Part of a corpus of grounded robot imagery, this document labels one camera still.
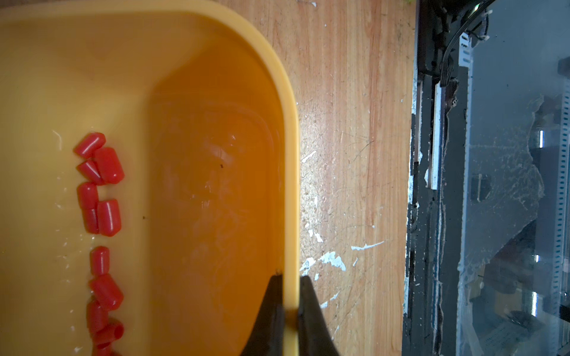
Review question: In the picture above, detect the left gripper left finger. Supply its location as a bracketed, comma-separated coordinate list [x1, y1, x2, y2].
[240, 274, 284, 356]

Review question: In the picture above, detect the yellow plastic tray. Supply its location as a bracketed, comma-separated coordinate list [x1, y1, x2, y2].
[1, 1, 300, 355]

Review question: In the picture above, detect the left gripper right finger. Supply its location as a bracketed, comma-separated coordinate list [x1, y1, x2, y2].
[298, 276, 340, 356]

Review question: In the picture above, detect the red sleeve in tray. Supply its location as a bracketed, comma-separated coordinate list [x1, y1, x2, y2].
[94, 147, 125, 184]
[74, 132, 106, 160]
[96, 199, 122, 237]
[90, 246, 111, 277]
[89, 274, 124, 311]

